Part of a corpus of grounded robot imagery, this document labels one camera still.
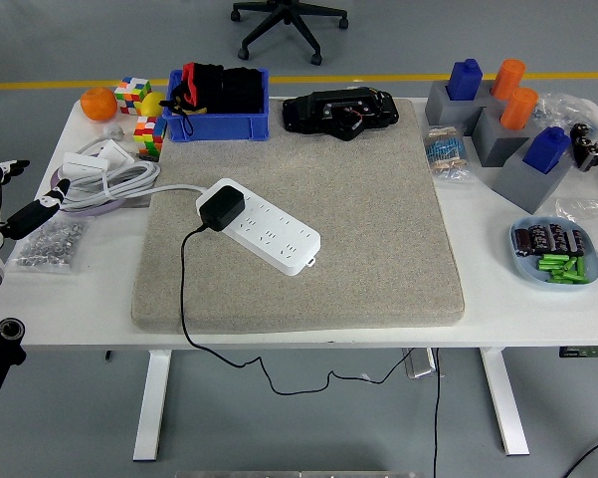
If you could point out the orange cylinder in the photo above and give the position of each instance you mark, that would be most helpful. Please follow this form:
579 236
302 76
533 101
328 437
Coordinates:
519 108
509 78

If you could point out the blue bottle-shaped block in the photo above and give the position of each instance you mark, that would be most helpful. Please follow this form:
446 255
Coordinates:
465 79
547 149

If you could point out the white table leg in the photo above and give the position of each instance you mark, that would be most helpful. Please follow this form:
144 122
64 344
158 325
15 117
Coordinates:
151 398
505 398

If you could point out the orange fruit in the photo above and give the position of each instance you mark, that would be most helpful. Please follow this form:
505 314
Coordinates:
98 104

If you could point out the yellow lemon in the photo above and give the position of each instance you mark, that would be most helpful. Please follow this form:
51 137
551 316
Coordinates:
154 104

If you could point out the black pouch with red trim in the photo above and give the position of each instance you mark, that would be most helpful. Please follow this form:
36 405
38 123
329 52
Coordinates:
206 84

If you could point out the multicolour puzzle cube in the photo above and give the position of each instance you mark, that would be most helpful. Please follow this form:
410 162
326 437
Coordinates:
133 95
149 133

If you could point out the crumpled clear plastic bag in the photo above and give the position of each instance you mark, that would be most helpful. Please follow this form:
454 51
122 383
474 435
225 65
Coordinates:
562 107

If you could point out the clear bag of resistors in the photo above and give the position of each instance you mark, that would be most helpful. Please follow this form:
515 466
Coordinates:
448 154

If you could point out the clear bag of screws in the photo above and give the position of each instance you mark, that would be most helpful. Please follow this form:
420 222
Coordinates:
45 244

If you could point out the light blue tray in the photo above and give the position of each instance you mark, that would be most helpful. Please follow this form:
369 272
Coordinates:
527 271

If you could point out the black mechanical housing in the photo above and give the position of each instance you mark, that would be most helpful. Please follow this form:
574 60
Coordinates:
318 112

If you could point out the silver box under table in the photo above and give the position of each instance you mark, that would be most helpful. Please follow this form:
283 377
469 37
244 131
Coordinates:
420 363

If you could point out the white power strip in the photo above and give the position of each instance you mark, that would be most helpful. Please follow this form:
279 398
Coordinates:
278 239

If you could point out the black plug adapter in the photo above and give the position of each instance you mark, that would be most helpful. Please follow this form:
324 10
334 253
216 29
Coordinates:
222 206

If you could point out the grey block holder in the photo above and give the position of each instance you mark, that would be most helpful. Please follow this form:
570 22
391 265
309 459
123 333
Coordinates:
443 112
525 186
497 144
487 94

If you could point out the black office chair base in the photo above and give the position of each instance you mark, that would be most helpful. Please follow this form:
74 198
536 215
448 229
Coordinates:
288 20

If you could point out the black folded fabric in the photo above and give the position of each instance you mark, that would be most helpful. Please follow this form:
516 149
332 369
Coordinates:
241 89

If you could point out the black table control panel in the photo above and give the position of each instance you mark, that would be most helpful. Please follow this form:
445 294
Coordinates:
587 351

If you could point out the green battery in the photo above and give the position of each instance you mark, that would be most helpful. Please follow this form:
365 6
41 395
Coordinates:
551 266
552 259
562 275
580 266
569 280
569 264

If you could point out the blue plastic bin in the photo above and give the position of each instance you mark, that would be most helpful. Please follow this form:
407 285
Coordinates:
219 128

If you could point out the black capacitor with print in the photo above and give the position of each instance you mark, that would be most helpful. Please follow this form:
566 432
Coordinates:
575 242
557 237
522 241
539 238

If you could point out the grey-brown mat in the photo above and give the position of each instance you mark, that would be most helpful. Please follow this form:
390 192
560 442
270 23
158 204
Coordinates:
358 224

